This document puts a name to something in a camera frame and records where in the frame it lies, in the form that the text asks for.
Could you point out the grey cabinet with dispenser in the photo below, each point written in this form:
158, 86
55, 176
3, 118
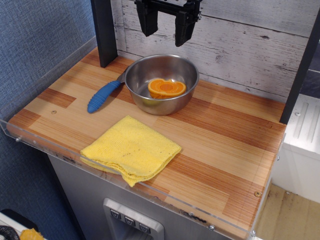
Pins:
106, 208

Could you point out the stainless steel bowl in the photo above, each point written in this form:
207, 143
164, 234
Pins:
166, 66

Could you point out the black and yellow object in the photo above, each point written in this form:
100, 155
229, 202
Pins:
14, 226

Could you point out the dark left shelf post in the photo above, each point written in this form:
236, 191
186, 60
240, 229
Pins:
105, 31

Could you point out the dark shelf post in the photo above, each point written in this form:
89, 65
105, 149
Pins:
105, 31
306, 60

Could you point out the orange slice toy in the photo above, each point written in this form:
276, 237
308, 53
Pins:
165, 89

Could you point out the white side unit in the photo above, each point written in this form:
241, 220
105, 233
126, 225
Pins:
297, 167

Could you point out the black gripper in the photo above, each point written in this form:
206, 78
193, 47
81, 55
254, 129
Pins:
186, 17

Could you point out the yellow towel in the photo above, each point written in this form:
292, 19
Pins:
131, 149

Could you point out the blue handled knife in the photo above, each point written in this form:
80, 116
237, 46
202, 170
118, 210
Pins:
99, 98

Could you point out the dark right shelf post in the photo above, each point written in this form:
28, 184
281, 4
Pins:
306, 60

